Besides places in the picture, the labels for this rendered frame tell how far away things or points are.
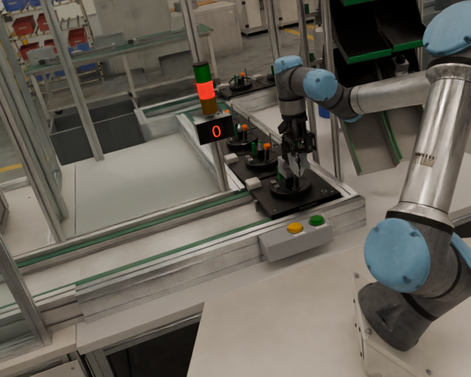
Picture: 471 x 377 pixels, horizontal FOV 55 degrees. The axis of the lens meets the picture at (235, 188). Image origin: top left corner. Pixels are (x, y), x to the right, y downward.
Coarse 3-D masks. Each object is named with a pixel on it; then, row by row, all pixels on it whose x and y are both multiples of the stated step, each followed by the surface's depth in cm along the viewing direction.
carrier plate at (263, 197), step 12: (264, 180) 159; (312, 180) 153; (324, 180) 152; (252, 192) 153; (264, 192) 152; (312, 192) 146; (336, 192) 143; (264, 204) 145; (276, 204) 143; (288, 204) 142; (300, 204) 141; (276, 216) 139
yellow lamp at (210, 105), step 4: (200, 100) 141; (204, 100) 140; (208, 100) 140; (212, 100) 140; (204, 104) 140; (208, 104) 140; (212, 104) 141; (216, 104) 142; (204, 108) 141; (208, 108) 141; (212, 108) 141; (216, 108) 142; (204, 112) 142; (208, 112) 142; (212, 112) 142
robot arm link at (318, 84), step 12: (300, 72) 116; (312, 72) 112; (324, 72) 111; (300, 84) 115; (312, 84) 111; (324, 84) 111; (336, 84) 113; (312, 96) 113; (324, 96) 112; (336, 96) 117
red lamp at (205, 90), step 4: (200, 84) 138; (204, 84) 137; (208, 84) 138; (212, 84) 140; (200, 88) 138; (204, 88) 138; (208, 88) 138; (212, 88) 139; (200, 92) 139; (204, 92) 138; (208, 92) 139; (212, 92) 140; (200, 96) 140; (204, 96) 139; (208, 96) 139; (212, 96) 140
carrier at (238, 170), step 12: (252, 144) 173; (228, 156) 178; (240, 156) 181; (252, 156) 174; (264, 156) 171; (276, 156) 171; (240, 168) 171; (252, 168) 168; (264, 168) 167; (276, 168) 166; (240, 180) 165
